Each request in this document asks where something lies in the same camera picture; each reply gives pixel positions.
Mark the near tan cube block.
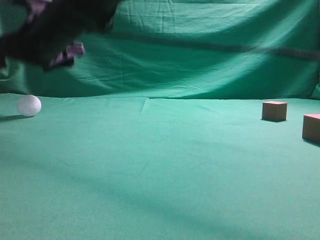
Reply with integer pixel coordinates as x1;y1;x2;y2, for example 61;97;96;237
302;114;320;144

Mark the black blurred gripper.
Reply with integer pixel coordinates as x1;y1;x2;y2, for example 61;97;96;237
0;0;120;71

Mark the white dimpled golf ball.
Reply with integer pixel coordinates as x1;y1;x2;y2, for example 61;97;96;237
17;95;42;117

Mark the tan cube block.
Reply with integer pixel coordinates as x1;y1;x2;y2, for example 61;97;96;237
261;101;288;122
302;114;320;144

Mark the far tan cube block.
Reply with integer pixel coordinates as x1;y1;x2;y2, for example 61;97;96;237
261;101;288;122

